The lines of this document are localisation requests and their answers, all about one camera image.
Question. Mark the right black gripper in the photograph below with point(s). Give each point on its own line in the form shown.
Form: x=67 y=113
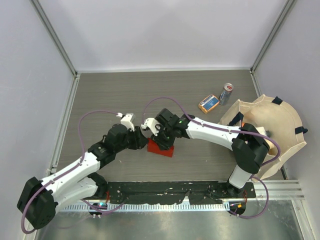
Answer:
x=163 y=145

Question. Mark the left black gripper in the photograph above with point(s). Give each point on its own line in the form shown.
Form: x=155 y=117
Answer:
x=140 y=140

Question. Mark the red paper box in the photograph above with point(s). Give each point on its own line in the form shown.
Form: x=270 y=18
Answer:
x=152 y=147

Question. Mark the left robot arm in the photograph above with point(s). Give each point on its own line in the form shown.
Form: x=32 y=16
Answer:
x=41 y=199

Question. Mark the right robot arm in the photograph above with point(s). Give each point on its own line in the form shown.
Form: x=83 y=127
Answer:
x=249 y=147

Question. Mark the white cosmetic box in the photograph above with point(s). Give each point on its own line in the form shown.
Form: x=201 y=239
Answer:
x=261 y=130

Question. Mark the orange blue snack pack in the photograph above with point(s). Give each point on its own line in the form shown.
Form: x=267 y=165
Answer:
x=208 y=103

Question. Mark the silver drink can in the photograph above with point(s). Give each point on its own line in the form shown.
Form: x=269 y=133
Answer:
x=226 y=93

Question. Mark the beige cylinder bottle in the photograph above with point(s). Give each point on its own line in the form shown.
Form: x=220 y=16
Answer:
x=272 y=148

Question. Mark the beige tote bag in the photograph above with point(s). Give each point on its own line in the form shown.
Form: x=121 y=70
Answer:
x=277 y=117

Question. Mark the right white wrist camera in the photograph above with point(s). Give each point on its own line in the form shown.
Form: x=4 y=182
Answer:
x=151 y=124

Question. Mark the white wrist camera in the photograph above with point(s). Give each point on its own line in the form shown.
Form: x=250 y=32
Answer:
x=151 y=124
x=127 y=120

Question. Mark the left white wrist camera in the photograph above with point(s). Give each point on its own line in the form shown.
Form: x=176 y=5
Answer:
x=127 y=120

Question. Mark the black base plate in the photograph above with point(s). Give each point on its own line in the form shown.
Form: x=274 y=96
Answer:
x=174 y=192

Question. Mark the white slotted cable duct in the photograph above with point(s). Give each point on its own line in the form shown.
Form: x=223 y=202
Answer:
x=185 y=206

